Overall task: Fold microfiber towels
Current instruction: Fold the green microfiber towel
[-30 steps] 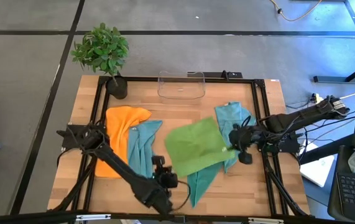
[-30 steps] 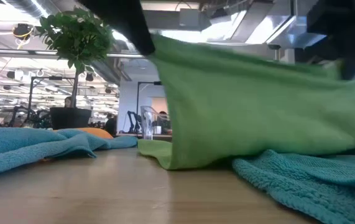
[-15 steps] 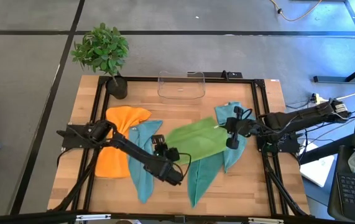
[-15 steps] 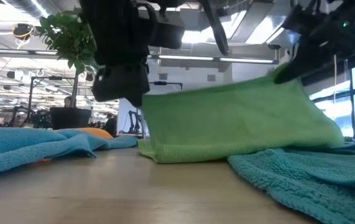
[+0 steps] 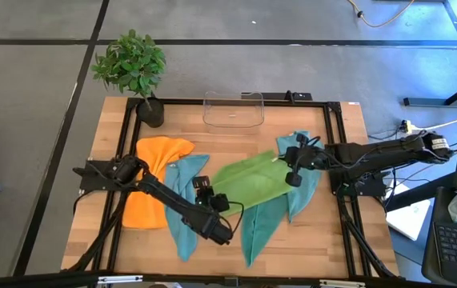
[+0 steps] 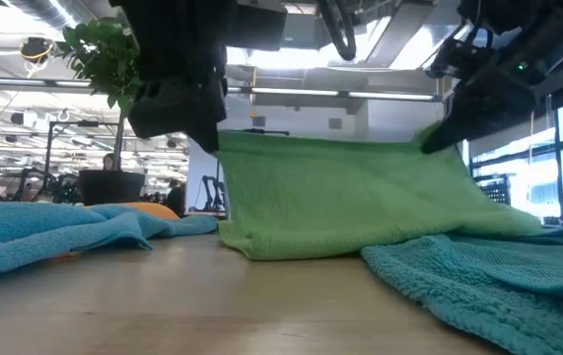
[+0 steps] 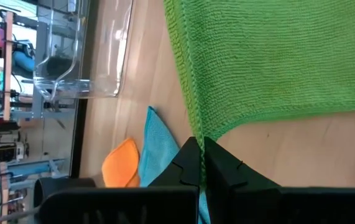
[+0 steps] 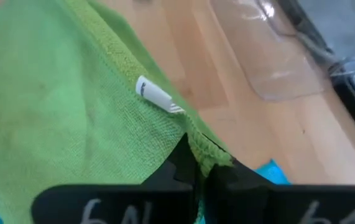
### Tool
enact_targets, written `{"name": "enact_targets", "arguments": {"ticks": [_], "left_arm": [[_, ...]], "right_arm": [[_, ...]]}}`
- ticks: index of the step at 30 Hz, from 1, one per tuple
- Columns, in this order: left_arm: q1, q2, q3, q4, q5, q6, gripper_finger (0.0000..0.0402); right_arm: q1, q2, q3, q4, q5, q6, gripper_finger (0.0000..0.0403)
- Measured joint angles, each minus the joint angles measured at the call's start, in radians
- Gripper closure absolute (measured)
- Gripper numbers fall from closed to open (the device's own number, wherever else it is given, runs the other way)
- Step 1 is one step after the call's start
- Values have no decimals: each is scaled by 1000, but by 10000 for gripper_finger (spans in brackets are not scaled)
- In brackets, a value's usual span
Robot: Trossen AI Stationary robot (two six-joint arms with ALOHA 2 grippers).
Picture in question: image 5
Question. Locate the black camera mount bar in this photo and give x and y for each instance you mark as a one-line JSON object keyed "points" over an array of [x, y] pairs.
{"points": [[276, 96]]}

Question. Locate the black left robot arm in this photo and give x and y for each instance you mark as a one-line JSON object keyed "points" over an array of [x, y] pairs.
{"points": [[172, 200]]}

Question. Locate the orange microfiber towel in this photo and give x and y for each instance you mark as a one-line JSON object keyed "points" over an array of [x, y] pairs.
{"points": [[152, 160]]}

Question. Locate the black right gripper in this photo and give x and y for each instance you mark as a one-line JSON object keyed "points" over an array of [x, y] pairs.
{"points": [[308, 158]]}

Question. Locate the black plant pot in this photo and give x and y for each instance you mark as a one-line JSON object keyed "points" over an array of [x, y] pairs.
{"points": [[151, 114]]}

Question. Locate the clear plastic bin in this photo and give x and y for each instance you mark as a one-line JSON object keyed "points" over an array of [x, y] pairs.
{"points": [[232, 116]]}

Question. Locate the black aluminium table frame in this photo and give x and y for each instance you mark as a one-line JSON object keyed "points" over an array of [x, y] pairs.
{"points": [[180, 102]]}

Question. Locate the blue microfiber towel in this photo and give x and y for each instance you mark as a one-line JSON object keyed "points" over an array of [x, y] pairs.
{"points": [[182, 224]]}

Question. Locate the white flat box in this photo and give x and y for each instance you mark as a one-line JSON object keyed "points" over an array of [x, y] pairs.
{"points": [[408, 216]]}

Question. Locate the black desk frame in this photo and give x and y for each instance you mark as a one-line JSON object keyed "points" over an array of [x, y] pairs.
{"points": [[428, 101]]}

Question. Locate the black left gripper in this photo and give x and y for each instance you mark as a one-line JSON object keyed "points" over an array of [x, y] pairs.
{"points": [[206, 197]]}

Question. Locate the artificial green leafy plant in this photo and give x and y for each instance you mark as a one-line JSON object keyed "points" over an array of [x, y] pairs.
{"points": [[132, 64]]}

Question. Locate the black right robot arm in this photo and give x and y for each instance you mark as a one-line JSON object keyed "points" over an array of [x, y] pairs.
{"points": [[372, 158]]}

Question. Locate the silver metal bracket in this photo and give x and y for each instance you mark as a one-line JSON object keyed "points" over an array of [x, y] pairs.
{"points": [[120, 279], [342, 284]]}

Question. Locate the aqua microfiber towel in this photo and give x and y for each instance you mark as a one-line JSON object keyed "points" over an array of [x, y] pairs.
{"points": [[308, 196]]}

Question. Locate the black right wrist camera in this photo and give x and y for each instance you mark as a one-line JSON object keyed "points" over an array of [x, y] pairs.
{"points": [[301, 139]]}

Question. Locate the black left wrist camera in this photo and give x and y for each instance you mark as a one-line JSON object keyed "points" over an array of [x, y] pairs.
{"points": [[201, 182]]}

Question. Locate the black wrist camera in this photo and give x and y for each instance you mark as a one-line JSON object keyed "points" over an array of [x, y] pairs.
{"points": [[201, 182], [301, 139]]}

